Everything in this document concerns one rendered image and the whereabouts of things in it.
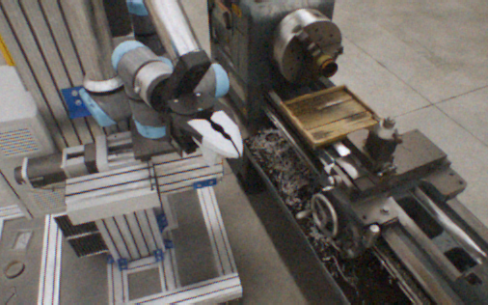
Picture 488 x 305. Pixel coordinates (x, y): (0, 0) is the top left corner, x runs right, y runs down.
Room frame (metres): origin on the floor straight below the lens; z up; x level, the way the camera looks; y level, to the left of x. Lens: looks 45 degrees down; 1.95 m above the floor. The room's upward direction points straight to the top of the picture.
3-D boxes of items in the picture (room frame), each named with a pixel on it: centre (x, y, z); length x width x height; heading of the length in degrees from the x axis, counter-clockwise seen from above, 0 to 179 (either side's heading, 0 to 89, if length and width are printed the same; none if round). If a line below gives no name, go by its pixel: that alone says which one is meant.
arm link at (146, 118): (0.62, 0.19, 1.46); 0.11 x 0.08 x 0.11; 128
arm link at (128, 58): (0.61, 0.20, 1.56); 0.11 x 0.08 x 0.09; 38
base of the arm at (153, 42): (1.37, 0.40, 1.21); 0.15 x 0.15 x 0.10
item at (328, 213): (0.82, -0.34, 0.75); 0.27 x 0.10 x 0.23; 25
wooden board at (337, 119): (1.29, -0.38, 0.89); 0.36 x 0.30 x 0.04; 115
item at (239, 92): (1.87, -0.09, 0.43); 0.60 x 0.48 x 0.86; 25
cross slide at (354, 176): (0.94, -0.52, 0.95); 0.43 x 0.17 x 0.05; 115
